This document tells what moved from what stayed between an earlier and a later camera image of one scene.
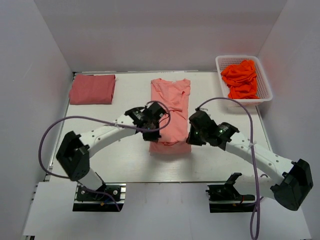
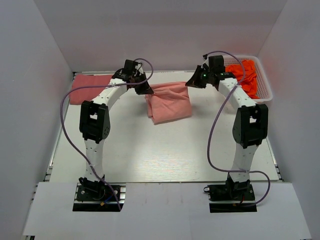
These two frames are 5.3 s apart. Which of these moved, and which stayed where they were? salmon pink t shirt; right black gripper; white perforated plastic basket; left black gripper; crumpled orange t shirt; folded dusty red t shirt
Moved: salmon pink t shirt; left black gripper; right black gripper
Stayed: folded dusty red t shirt; crumpled orange t shirt; white perforated plastic basket
